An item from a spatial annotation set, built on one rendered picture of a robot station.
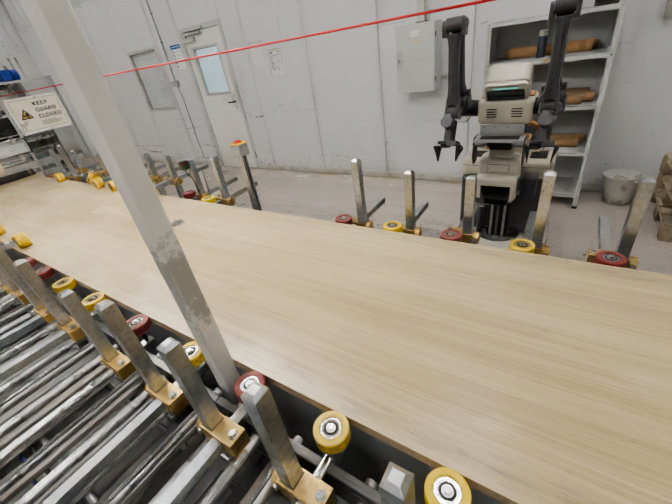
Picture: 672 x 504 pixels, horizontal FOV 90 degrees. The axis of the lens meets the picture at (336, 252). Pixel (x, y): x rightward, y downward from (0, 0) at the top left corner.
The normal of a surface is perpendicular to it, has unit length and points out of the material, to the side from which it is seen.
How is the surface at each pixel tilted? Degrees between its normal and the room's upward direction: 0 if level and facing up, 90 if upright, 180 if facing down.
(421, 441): 0
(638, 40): 90
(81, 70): 90
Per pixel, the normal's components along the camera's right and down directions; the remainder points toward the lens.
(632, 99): -0.53, 0.51
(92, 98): 0.83, 0.18
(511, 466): -0.14, -0.84
